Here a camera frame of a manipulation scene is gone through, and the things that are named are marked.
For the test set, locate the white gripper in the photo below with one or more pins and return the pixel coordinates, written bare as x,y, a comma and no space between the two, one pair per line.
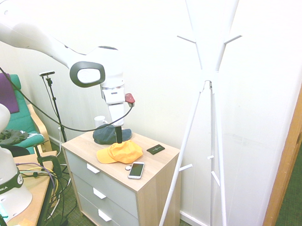
116,114

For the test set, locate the yellow smiley baseball cap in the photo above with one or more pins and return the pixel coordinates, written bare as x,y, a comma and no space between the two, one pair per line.
122,151

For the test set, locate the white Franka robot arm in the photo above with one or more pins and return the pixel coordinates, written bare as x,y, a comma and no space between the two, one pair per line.
32,37

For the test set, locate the dark blue baseball cap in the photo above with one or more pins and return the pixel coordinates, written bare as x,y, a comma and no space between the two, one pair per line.
103,136

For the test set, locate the white mug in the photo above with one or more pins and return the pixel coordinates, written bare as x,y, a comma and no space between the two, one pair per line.
99,121

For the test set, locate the small round white disc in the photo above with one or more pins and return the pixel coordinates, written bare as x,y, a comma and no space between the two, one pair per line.
127,168

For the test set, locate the white smartphone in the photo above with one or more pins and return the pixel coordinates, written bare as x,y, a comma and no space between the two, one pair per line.
136,170

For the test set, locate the black card wallet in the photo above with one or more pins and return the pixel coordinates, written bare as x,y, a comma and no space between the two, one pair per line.
156,149

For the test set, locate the grey dresser drawer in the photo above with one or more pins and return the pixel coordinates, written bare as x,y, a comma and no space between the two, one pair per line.
88,208
85,190
113,191

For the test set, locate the black C-clamp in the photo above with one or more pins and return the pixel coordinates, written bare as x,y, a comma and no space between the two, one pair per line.
56,164

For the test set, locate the light wood dresser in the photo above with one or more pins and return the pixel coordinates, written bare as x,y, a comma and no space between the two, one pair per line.
160,192

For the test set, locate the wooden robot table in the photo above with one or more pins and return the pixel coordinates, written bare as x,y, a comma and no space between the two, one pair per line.
39,188

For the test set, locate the green wooden armchair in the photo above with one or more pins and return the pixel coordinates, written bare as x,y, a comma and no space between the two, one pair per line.
21,118

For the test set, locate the dark crumpled clothing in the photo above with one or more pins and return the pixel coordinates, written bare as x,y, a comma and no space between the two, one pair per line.
13,136

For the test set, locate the white coat rack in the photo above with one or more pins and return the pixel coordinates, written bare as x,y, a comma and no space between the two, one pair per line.
209,74

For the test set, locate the purple cloth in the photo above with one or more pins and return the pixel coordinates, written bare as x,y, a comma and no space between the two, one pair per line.
2,93

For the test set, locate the red wrist camera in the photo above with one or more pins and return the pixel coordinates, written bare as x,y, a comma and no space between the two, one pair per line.
130,98

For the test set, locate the black camera tripod stand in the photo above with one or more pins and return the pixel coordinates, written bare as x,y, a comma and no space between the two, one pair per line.
57,112

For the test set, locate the black stereo camera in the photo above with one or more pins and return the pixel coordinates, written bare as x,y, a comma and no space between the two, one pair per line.
47,73

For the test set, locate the orange wooden door frame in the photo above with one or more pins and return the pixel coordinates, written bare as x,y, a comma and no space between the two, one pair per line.
283,172

